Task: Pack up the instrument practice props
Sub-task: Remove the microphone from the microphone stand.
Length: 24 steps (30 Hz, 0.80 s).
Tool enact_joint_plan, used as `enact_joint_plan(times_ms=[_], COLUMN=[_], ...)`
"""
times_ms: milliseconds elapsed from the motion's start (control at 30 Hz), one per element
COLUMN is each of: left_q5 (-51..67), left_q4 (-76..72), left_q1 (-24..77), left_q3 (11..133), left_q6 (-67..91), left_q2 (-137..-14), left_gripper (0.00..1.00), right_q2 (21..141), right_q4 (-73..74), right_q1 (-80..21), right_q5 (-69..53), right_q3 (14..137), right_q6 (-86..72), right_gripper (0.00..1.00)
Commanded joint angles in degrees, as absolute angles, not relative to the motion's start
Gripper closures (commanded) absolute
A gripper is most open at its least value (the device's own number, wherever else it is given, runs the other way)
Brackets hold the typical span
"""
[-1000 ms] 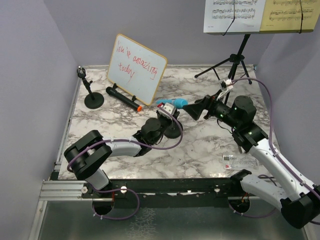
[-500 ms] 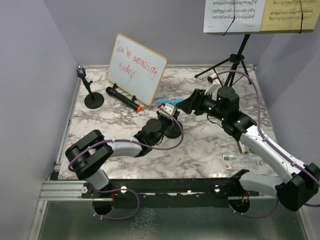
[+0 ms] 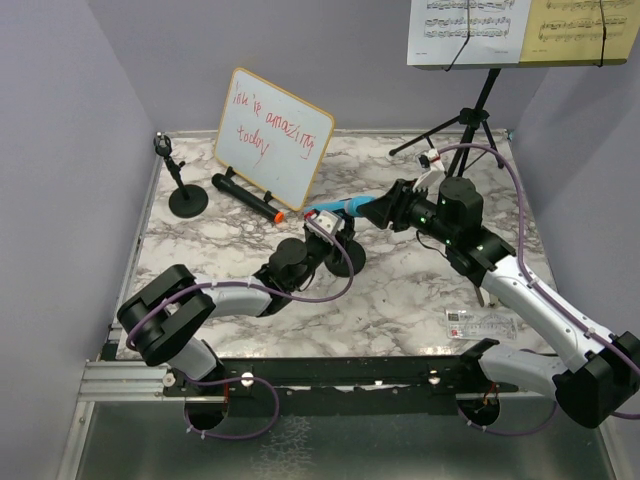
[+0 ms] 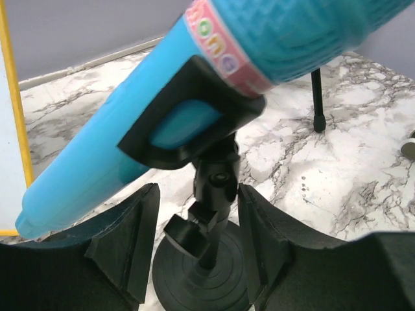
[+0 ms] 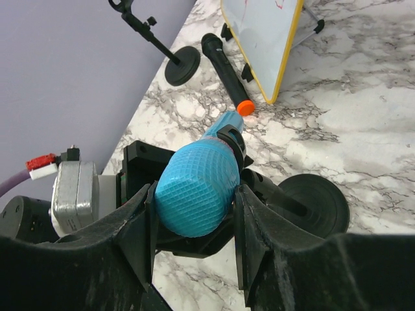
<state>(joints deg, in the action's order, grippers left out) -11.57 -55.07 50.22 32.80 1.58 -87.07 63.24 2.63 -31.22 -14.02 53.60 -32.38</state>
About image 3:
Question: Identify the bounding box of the white sheet music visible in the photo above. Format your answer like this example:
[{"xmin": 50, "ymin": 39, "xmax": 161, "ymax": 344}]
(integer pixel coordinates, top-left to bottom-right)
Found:
[{"xmin": 406, "ymin": 0, "xmax": 531, "ymax": 71}]

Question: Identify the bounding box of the yellow sheet music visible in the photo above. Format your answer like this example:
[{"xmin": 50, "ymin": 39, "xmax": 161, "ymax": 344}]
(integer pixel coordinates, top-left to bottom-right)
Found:
[{"xmin": 519, "ymin": 0, "xmax": 639, "ymax": 66}]

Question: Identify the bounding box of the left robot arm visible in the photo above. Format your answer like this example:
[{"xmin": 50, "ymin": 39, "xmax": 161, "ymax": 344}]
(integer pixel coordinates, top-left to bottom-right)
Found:
[{"xmin": 116, "ymin": 228, "xmax": 366, "ymax": 395}]

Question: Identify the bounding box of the yellow-framed whiteboard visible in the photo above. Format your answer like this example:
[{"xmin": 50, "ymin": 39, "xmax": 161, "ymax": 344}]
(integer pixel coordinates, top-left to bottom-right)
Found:
[{"xmin": 213, "ymin": 67, "xmax": 335, "ymax": 211}]

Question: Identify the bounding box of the grey stapler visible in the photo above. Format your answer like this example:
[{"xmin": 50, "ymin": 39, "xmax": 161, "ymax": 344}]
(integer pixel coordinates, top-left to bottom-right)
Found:
[{"xmin": 474, "ymin": 287, "xmax": 500, "ymax": 308}]

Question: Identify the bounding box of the clear ruler set packet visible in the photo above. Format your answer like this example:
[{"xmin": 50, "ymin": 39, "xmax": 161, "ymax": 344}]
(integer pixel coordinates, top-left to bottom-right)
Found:
[{"xmin": 445, "ymin": 308, "xmax": 518, "ymax": 341}]

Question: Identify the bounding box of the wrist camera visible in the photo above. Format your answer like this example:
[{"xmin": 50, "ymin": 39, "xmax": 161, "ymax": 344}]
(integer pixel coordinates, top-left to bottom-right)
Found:
[
  {"xmin": 304, "ymin": 210, "xmax": 344, "ymax": 244},
  {"xmin": 412, "ymin": 148, "xmax": 445, "ymax": 192}
]

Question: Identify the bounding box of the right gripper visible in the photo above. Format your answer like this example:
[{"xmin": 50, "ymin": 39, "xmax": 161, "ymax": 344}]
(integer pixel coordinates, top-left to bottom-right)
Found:
[{"xmin": 357, "ymin": 179, "xmax": 457, "ymax": 246}]

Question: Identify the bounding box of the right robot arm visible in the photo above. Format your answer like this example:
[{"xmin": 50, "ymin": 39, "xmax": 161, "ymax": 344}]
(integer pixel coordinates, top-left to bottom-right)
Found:
[{"xmin": 356, "ymin": 177, "xmax": 639, "ymax": 428}]

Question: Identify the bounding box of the black mounting rail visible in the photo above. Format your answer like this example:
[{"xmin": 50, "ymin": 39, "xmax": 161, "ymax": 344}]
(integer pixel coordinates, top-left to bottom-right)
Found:
[{"xmin": 163, "ymin": 350, "xmax": 515, "ymax": 418}]

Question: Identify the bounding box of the black microphone stand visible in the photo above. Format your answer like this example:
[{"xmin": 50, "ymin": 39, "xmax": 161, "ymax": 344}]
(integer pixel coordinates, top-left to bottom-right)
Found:
[
  {"xmin": 153, "ymin": 132, "xmax": 209, "ymax": 219},
  {"xmin": 324, "ymin": 228, "xmax": 366, "ymax": 278}
]

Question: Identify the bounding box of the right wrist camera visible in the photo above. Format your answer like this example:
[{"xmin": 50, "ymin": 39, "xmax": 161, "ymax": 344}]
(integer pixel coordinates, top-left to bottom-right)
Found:
[{"xmin": 412, "ymin": 148, "xmax": 445, "ymax": 192}]

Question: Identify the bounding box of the black microphone orange tip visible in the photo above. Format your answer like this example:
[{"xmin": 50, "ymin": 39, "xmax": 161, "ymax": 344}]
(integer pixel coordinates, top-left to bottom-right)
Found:
[{"xmin": 211, "ymin": 173, "xmax": 285, "ymax": 224}]

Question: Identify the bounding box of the blue-headed microphone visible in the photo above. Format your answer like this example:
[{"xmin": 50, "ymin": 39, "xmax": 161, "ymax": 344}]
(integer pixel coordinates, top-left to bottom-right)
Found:
[{"xmin": 304, "ymin": 195, "xmax": 375, "ymax": 218}]

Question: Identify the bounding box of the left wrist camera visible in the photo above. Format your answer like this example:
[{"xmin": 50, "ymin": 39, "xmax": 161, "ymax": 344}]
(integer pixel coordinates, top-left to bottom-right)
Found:
[{"xmin": 304, "ymin": 210, "xmax": 344, "ymax": 244}]

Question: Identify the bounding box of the black tripod music stand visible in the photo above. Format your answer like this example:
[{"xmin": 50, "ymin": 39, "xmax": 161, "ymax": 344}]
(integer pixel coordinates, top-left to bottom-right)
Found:
[{"xmin": 388, "ymin": 68, "xmax": 501, "ymax": 177}]

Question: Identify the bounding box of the aluminium frame rail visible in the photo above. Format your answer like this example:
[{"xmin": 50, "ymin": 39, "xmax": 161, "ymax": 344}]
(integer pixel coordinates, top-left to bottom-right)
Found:
[{"xmin": 77, "ymin": 359, "xmax": 174, "ymax": 404}]

